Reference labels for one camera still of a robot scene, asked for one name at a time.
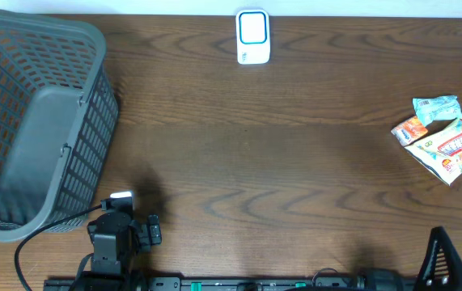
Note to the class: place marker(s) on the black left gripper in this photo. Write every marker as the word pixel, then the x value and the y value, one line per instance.
pixel 146 238

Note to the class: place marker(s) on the yellow snack bag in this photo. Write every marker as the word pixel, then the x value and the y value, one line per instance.
pixel 441 152

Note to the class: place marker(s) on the orange small box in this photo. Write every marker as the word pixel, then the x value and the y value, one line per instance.
pixel 409 131

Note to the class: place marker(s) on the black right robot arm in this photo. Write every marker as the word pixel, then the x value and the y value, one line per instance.
pixel 372 275

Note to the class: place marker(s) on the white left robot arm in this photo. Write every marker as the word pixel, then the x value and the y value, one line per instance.
pixel 117 239

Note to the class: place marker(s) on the white barcode scanner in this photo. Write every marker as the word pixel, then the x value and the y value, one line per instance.
pixel 252 37

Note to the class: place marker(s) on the grey plastic basket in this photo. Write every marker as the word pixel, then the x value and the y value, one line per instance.
pixel 57 117

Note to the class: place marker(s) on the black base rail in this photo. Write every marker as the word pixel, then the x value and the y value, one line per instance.
pixel 177 284

